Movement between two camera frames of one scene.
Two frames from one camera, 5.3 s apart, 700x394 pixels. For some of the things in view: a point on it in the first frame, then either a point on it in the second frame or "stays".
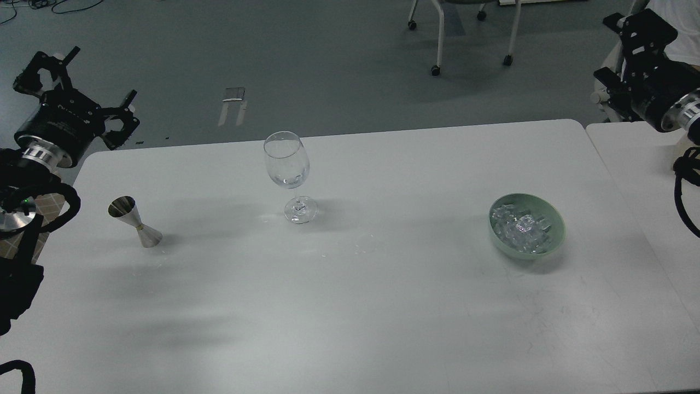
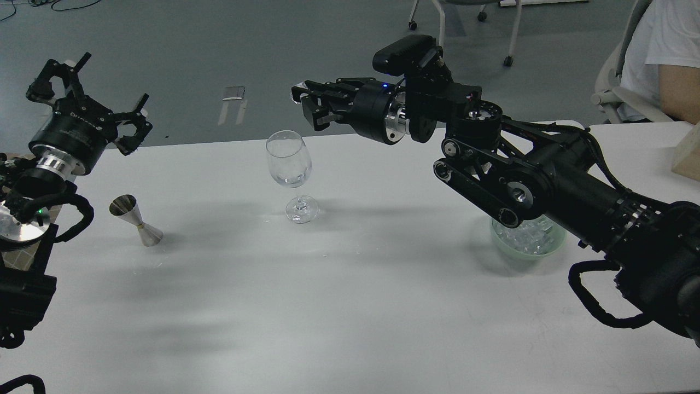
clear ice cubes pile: x=523 y=232 stays
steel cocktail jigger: x=124 y=208 stays
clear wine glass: x=288 y=161 stays
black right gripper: x=653 y=82 to x=376 y=111
